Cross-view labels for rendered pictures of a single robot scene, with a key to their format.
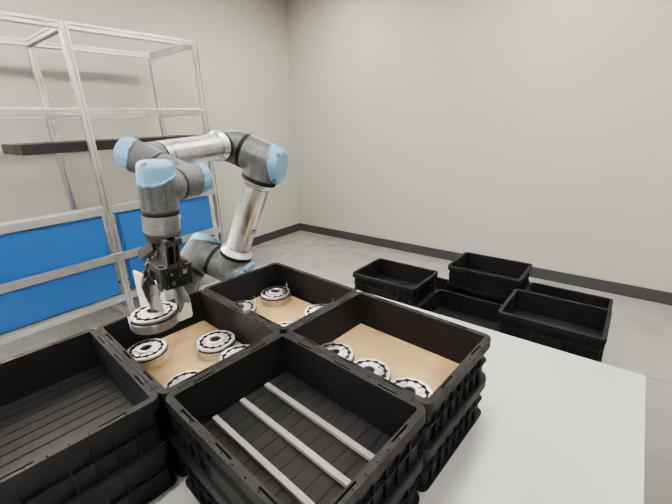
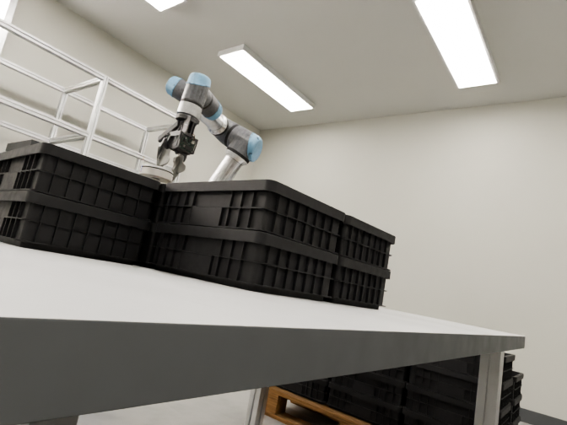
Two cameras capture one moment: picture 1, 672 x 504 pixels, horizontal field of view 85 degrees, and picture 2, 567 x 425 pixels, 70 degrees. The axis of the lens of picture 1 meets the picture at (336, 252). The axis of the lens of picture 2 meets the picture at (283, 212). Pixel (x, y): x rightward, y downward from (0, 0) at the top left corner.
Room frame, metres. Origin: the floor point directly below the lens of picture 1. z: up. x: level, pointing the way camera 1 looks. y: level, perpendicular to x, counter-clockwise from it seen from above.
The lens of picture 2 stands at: (-0.49, 0.02, 0.73)
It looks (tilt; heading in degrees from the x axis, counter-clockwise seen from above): 10 degrees up; 359
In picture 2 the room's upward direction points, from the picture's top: 11 degrees clockwise
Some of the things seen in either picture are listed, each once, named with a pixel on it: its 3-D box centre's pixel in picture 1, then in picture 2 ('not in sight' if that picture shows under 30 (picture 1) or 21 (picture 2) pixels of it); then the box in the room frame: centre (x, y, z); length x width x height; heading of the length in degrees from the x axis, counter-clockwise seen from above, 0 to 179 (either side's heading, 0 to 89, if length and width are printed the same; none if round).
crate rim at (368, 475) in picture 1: (291, 407); (253, 202); (0.55, 0.09, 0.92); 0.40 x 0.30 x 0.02; 47
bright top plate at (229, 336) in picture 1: (215, 340); not in sight; (0.88, 0.34, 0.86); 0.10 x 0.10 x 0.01
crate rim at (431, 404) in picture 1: (385, 337); (318, 227); (0.77, -0.11, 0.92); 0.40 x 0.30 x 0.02; 47
